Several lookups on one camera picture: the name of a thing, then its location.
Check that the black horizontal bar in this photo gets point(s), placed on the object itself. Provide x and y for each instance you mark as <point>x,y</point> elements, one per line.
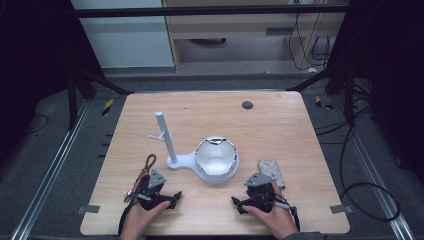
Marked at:
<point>206,11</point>

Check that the grey metal table bracket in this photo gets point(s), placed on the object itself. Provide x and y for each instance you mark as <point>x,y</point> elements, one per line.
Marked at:
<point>88,209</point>
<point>341,209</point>

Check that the white cabinet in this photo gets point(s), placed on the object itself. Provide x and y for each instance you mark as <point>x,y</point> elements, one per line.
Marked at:
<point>123,36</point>

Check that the grey round table grommet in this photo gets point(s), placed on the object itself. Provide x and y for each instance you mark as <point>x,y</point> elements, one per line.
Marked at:
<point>247,105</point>

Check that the white stand with post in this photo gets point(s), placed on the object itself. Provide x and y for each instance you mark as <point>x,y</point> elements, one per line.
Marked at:
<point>173,151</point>

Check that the person's left hand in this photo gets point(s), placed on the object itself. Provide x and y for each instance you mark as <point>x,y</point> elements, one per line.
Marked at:
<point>139,220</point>

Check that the black metal stand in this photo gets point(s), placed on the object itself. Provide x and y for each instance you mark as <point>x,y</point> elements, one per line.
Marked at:
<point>71,96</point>
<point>348,93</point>

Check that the wooden desk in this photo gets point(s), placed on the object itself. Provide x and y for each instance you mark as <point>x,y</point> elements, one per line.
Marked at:
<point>233,26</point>

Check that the yellow black tape marker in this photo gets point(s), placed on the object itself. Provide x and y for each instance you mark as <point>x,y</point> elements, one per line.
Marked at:
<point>321,103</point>
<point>107,107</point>

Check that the person's right hand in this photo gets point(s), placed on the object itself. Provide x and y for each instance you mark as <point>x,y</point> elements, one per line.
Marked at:
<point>273,220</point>

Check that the patterned grey pouch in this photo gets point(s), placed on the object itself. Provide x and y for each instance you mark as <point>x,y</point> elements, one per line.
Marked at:
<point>271,171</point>

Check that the aluminium floor rail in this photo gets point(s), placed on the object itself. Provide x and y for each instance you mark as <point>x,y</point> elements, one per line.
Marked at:
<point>373,166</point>
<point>50,170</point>

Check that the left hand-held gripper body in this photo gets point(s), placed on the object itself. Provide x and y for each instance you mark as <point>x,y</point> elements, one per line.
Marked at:
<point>156,186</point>

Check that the white bowl with foil rim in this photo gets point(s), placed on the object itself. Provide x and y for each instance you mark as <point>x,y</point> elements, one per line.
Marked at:
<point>216,156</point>

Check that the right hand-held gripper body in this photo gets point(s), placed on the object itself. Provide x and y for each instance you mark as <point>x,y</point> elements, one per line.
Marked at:
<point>260,193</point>

